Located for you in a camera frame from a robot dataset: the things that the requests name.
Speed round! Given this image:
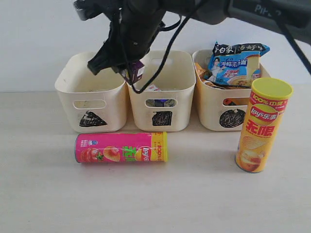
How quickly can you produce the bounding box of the cream middle plastic bin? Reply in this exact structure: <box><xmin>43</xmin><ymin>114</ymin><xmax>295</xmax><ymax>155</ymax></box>
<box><xmin>128</xmin><ymin>50</ymin><xmax>196</xmax><ymax>132</ymax></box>

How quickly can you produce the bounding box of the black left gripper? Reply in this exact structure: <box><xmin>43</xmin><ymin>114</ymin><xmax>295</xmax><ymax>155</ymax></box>
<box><xmin>87</xmin><ymin>0</ymin><xmax>165</xmax><ymax>75</ymax></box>

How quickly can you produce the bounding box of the yellow Lays chips can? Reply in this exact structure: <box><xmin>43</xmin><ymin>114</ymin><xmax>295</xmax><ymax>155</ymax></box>
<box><xmin>235</xmin><ymin>78</ymin><xmax>293</xmax><ymax>173</ymax></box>

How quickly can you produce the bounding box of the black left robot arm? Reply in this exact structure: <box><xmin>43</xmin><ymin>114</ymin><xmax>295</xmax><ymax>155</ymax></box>
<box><xmin>74</xmin><ymin>0</ymin><xmax>311</xmax><ymax>74</ymax></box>

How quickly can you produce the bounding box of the orange instant noodle packet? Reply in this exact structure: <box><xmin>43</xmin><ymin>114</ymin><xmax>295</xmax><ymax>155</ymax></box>
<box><xmin>194</xmin><ymin>62</ymin><xmax>248</xmax><ymax>106</ymax></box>

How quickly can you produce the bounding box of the cream left plastic bin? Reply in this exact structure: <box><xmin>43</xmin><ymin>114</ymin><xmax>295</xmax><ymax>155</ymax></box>
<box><xmin>54</xmin><ymin>52</ymin><xmax>129</xmax><ymax>133</ymax></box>

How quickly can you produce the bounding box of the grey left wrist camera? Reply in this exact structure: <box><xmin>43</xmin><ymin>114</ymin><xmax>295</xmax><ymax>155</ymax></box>
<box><xmin>73</xmin><ymin>0</ymin><xmax>111</xmax><ymax>21</ymax></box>

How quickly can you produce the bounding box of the cream right plastic bin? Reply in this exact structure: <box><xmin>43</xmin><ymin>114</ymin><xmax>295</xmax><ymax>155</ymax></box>
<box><xmin>192</xmin><ymin>50</ymin><xmax>270</xmax><ymax>131</ymax></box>

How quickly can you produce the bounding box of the cream plastic bin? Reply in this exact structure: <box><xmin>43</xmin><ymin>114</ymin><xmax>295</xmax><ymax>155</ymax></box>
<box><xmin>54</xmin><ymin>52</ymin><xmax>129</xmax><ymax>133</ymax></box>
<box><xmin>192</xmin><ymin>50</ymin><xmax>270</xmax><ymax>131</ymax></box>
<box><xmin>128</xmin><ymin>50</ymin><xmax>196</xmax><ymax>132</ymax></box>

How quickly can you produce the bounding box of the white blue milk carton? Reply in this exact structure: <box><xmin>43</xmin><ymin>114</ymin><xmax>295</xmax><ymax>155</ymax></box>
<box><xmin>145</xmin><ymin>84</ymin><xmax>176</xmax><ymax>107</ymax></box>

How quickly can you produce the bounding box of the purple drink carton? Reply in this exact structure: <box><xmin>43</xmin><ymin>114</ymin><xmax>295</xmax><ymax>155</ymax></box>
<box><xmin>120</xmin><ymin>61</ymin><xmax>145</xmax><ymax>84</ymax></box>

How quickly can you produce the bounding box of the pink Lays chips can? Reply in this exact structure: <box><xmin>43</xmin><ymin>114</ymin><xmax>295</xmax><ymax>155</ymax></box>
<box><xmin>74</xmin><ymin>132</ymin><xmax>168</xmax><ymax>163</ymax></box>

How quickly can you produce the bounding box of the blue instant noodle packet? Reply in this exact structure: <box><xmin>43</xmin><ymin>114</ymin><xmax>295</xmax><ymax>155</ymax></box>
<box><xmin>207</xmin><ymin>43</ymin><xmax>270</xmax><ymax>87</ymax></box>

